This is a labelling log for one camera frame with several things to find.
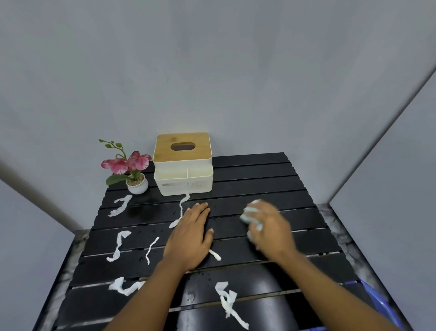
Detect person's right hand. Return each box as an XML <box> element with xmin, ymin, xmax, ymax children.
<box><xmin>240</xmin><ymin>201</ymin><xmax>296</xmax><ymax>262</ymax></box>

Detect person's left hand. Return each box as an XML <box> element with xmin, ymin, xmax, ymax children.
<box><xmin>163</xmin><ymin>203</ymin><xmax>215</xmax><ymax>272</ymax></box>

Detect white tissue box bamboo lid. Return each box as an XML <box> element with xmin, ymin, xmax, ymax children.
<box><xmin>153</xmin><ymin>133</ymin><xmax>214</xmax><ymax>196</ymax></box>

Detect blue plastic basin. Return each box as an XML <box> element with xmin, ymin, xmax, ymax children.
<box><xmin>344</xmin><ymin>280</ymin><xmax>404</xmax><ymax>331</ymax></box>

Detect pink orchid in white pot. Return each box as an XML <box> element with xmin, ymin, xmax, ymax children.
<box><xmin>99</xmin><ymin>139</ymin><xmax>153</xmax><ymax>195</ymax></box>

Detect person's left forearm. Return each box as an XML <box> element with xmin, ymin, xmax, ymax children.
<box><xmin>104</xmin><ymin>257</ymin><xmax>202</xmax><ymax>331</ymax></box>

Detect person's right forearm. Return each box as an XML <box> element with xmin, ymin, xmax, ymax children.
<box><xmin>272</xmin><ymin>248</ymin><xmax>393</xmax><ymax>331</ymax></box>

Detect scattered white paper strips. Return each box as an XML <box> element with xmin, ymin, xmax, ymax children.
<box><xmin>106</xmin><ymin>193</ymin><xmax>250</xmax><ymax>331</ymax></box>

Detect white tissue wad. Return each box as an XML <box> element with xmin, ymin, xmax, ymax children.
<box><xmin>240</xmin><ymin>199</ymin><xmax>264</xmax><ymax>240</ymax></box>

